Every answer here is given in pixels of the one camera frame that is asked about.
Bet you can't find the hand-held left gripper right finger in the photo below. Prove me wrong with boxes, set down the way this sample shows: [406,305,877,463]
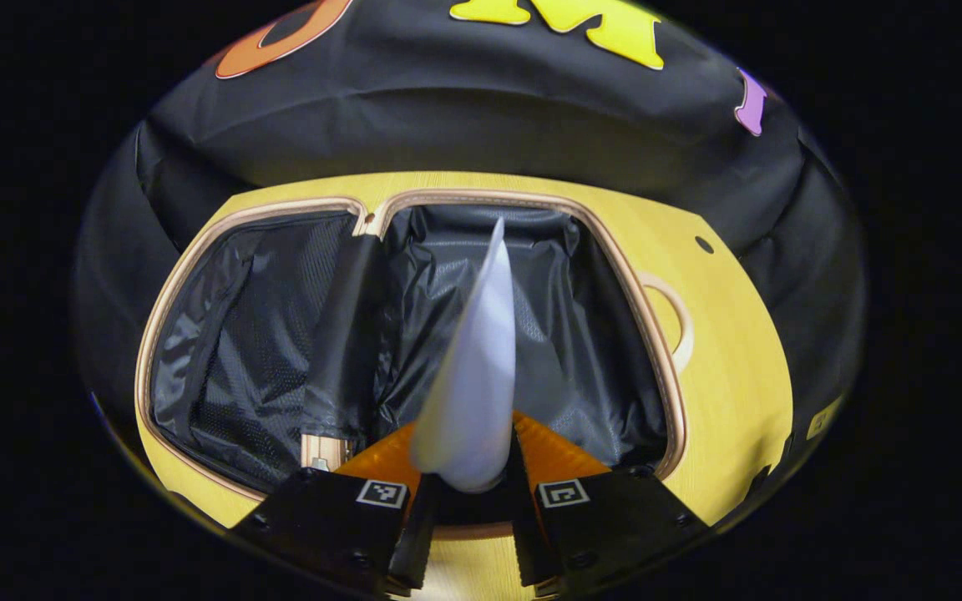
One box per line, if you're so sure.
[504,410,710,600]

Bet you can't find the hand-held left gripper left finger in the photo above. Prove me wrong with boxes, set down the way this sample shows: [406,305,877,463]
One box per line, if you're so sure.
[229,422,442,598]

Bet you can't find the white skin care tube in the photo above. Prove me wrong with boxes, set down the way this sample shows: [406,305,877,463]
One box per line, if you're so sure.
[410,217,518,493]

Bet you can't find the pink suitcase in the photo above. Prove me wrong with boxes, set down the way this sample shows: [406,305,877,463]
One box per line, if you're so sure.
[134,189,695,539]

